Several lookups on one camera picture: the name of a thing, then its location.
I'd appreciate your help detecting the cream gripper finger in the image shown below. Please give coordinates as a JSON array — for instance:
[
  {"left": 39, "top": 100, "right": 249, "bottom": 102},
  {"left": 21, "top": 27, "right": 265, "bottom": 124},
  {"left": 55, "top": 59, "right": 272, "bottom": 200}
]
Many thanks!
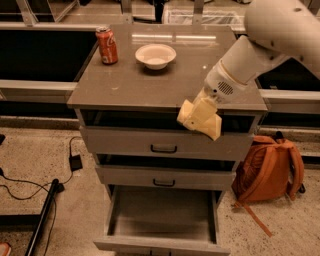
[{"left": 201, "top": 114, "right": 222, "bottom": 140}]

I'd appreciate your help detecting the yellow sponge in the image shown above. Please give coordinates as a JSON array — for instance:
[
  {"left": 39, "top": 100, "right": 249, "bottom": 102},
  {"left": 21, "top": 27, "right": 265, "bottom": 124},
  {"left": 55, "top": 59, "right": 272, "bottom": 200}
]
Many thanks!
[{"left": 177, "top": 100, "right": 193, "bottom": 125}]

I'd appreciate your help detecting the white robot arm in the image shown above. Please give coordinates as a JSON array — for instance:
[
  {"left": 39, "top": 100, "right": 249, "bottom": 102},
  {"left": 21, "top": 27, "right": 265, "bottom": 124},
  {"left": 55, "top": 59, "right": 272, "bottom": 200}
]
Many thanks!
[{"left": 182, "top": 0, "right": 320, "bottom": 139}]

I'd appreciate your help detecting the grey drawer cabinet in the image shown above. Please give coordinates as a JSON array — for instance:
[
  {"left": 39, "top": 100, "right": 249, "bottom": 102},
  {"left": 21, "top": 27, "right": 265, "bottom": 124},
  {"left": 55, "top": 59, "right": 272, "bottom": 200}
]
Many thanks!
[{"left": 67, "top": 23, "right": 269, "bottom": 256}]

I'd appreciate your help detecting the top grey drawer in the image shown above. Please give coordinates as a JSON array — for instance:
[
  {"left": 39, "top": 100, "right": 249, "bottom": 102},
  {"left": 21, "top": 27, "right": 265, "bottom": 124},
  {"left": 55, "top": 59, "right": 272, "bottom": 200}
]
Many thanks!
[{"left": 80, "top": 126, "right": 253, "bottom": 161}]

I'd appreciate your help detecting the grey drawer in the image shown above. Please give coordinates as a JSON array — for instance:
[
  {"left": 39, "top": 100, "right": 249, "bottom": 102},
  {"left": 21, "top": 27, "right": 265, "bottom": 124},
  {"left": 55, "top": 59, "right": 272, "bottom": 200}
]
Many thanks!
[
  {"left": 96, "top": 166, "right": 235, "bottom": 191},
  {"left": 94, "top": 186, "right": 230, "bottom": 256},
  {"left": 80, "top": 126, "right": 253, "bottom": 161}
]

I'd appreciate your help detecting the middle grey drawer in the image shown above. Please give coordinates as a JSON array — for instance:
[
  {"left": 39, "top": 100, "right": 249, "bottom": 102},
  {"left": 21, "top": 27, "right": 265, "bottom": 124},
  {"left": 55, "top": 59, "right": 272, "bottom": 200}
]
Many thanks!
[{"left": 96, "top": 166, "right": 235, "bottom": 191}]

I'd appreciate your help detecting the bottom grey drawer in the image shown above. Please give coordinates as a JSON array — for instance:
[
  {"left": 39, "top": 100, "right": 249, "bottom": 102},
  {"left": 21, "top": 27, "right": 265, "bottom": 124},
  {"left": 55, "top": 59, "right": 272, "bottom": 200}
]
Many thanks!
[{"left": 94, "top": 186, "right": 230, "bottom": 256}]

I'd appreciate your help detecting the white paper bowl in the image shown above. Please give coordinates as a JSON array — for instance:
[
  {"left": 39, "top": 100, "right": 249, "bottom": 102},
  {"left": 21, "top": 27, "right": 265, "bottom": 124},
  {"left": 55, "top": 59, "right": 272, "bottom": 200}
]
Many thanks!
[{"left": 135, "top": 44, "right": 176, "bottom": 70}]

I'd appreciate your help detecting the orange backpack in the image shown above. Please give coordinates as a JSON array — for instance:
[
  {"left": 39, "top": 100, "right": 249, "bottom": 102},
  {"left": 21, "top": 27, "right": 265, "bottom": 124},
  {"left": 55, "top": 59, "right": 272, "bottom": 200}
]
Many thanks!
[{"left": 232, "top": 131, "right": 306, "bottom": 237}]

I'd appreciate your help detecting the red soda can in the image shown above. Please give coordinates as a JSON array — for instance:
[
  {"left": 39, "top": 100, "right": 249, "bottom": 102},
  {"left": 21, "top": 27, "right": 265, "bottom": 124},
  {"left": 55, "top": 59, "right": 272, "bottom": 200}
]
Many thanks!
[{"left": 96, "top": 27, "right": 118, "bottom": 65}]

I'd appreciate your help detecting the black power adapter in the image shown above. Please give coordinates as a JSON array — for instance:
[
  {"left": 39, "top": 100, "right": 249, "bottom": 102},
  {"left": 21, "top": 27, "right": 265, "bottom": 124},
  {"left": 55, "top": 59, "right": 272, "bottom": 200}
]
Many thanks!
[{"left": 69, "top": 155, "right": 83, "bottom": 172}]

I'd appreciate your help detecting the black stand leg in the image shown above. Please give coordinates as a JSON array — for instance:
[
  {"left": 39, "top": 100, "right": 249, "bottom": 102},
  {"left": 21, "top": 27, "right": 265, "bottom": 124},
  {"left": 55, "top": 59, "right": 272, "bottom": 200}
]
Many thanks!
[{"left": 0, "top": 179, "right": 64, "bottom": 256}]

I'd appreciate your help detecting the black cable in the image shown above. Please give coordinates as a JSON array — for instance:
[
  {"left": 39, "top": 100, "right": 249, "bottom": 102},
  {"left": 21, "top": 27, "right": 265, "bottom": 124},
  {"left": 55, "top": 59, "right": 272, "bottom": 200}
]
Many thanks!
[{"left": 0, "top": 136, "right": 83, "bottom": 256}]

